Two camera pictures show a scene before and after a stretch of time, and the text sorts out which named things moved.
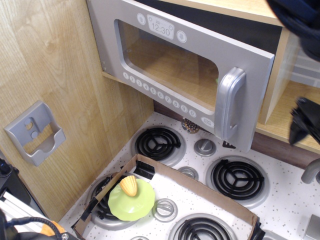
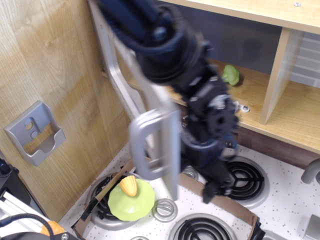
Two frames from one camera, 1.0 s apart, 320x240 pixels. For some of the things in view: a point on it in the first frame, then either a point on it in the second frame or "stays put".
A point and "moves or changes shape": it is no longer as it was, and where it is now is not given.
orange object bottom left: [48, 230] stays put
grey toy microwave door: [215, 84] moves or changes shape
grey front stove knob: [165, 210] stays put
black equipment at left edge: [11, 182] stays put
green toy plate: [127, 208] stays put
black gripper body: [307, 113] to [208, 158]
